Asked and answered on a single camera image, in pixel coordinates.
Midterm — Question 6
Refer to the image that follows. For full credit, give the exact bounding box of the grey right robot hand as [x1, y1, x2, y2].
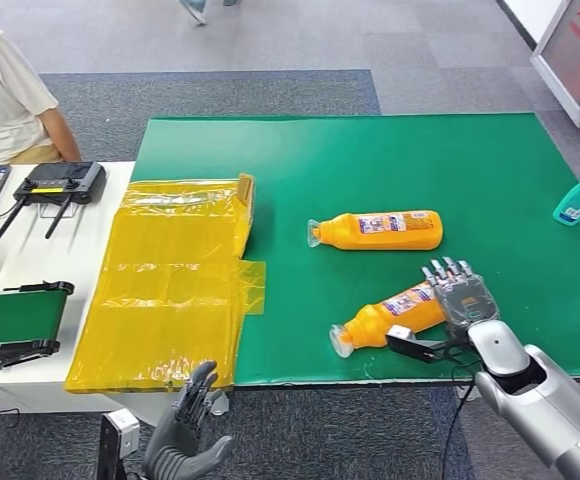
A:
[421, 256, 500, 340]

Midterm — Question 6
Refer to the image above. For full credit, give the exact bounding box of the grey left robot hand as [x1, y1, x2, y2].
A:
[142, 360, 234, 480]

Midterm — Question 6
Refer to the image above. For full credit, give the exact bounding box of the orange plastic bottle clear cap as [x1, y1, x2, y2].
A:
[328, 281, 447, 360]
[307, 209, 444, 252]

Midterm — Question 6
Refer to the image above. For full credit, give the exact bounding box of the yellow film wrapped cardboard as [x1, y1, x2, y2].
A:
[64, 173, 267, 396]

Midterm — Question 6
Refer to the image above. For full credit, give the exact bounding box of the green table mat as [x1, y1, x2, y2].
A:
[131, 112, 580, 388]

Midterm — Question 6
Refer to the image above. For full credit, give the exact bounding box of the small green belt conveyor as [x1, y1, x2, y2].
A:
[0, 280, 76, 371]

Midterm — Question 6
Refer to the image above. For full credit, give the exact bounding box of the white framed red sign board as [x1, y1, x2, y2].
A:
[529, 0, 580, 128]

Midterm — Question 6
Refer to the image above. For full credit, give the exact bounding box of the black remote controller with antennas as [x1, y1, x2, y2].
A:
[0, 161, 107, 241]

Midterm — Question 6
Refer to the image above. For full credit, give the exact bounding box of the person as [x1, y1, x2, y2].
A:
[178, 0, 241, 28]
[0, 9, 82, 167]

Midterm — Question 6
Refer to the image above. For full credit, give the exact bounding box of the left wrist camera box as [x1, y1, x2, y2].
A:
[95, 408, 141, 480]

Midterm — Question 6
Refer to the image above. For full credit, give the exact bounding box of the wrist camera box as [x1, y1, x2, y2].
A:
[95, 408, 141, 480]
[386, 324, 471, 365]

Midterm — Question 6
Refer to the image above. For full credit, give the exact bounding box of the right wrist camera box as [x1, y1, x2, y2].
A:
[386, 324, 471, 365]

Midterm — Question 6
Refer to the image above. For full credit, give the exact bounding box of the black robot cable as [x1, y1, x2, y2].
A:
[440, 378, 477, 480]

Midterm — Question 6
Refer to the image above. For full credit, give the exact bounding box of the wire controller stand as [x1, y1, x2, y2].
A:
[37, 200, 79, 221]

